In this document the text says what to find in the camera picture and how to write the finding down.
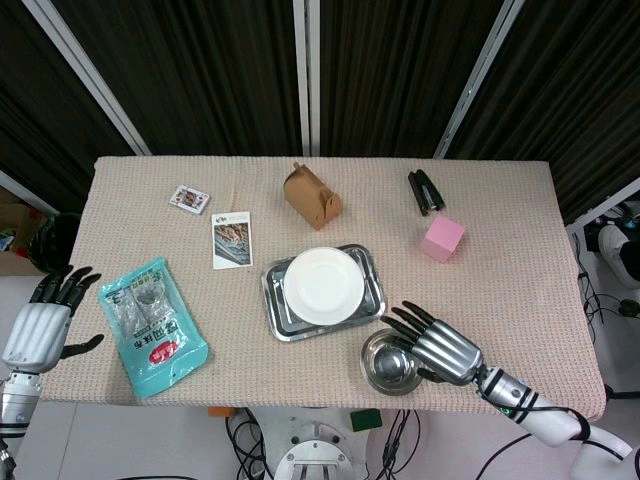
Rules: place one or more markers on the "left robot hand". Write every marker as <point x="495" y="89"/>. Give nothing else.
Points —
<point x="32" y="335"/>

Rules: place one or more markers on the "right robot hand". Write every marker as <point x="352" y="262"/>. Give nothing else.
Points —
<point x="447" y="350"/>

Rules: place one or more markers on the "stainless steel bowl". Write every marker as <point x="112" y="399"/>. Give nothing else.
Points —
<point x="387" y="367"/>

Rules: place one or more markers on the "white round plate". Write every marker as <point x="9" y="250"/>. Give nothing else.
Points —
<point x="324" y="286"/>

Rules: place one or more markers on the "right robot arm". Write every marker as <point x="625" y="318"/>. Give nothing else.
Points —
<point x="540" y="415"/>

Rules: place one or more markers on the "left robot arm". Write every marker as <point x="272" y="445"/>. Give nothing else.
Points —
<point x="15" y="405"/>

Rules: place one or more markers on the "metal robot base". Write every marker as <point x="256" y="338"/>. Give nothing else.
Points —
<point x="317" y="457"/>

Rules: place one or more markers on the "rectangular metal tray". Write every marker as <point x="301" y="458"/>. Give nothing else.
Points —
<point x="280" y="320"/>

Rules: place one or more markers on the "black helmet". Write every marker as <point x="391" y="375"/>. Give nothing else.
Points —
<point x="50" y="240"/>

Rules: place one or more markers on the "green block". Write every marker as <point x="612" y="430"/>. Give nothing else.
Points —
<point x="366" y="421"/>

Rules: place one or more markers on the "pink foam cube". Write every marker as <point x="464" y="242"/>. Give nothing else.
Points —
<point x="442" y="240"/>

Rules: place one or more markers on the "cardboard box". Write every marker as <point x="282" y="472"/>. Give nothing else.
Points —
<point x="15" y="220"/>

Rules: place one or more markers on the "teal cleaning cloth package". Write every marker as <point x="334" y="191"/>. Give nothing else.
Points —
<point x="150" y="330"/>

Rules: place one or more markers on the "beige waffle tablecloth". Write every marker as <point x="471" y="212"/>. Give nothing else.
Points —
<point x="300" y="380"/>

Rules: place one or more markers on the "black stapler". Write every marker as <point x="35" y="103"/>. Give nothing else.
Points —
<point x="425" y="192"/>

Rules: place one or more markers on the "white machine body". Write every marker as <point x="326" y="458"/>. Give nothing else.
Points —
<point x="617" y="250"/>

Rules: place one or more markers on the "orange block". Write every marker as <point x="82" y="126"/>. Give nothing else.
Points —
<point x="220" y="412"/>

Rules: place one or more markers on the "brown paper gable box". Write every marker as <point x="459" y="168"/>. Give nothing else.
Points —
<point x="310" y="200"/>

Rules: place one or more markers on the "deck of playing cards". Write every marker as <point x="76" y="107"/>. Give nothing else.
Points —
<point x="190" y="199"/>

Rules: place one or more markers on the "white photo card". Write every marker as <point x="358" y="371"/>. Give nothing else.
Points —
<point x="231" y="242"/>

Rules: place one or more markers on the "white partition frame post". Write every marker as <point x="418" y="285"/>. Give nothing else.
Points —
<point x="25" y="192"/>
<point x="480" y="75"/>
<point x="605" y="210"/>
<point x="85" y="75"/>
<point x="306" y="75"/>

